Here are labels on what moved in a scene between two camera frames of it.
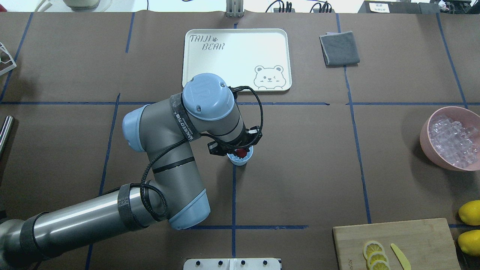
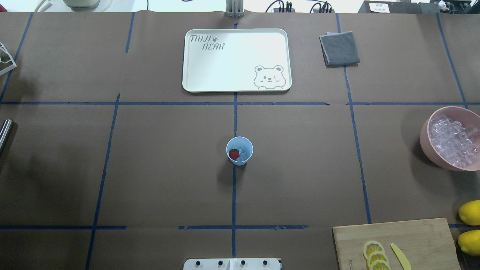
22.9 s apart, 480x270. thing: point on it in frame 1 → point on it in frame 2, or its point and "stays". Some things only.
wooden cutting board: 426,243 stays
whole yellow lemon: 469,242 stays
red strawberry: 241,152 → 234,153
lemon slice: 380,265 stays
